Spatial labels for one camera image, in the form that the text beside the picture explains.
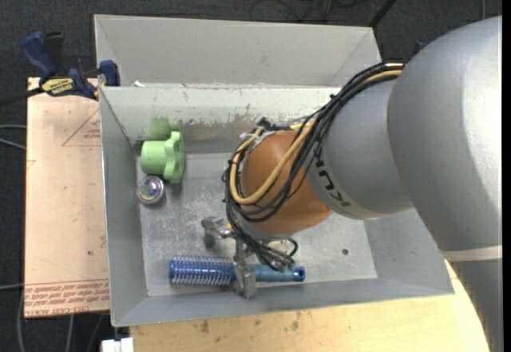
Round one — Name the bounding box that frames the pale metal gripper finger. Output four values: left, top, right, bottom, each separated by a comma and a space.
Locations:
200, 216, 233, 249
232, 239, 257, 300

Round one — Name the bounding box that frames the grey metal bin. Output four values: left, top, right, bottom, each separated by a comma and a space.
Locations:
93, 14, 455, 328

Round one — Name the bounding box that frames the blue round hairbrush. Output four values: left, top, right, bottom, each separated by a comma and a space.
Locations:
168, 254, 307, 287

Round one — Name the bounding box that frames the clear iridescent ball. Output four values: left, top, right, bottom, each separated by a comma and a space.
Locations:
136, 176, 166, 206

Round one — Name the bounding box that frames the light green plastic knob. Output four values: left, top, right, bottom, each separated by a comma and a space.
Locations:
139, 130, 186, 185

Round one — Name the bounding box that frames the brown cardboard board, red print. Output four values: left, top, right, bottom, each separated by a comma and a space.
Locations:
23, 77, 111, 320

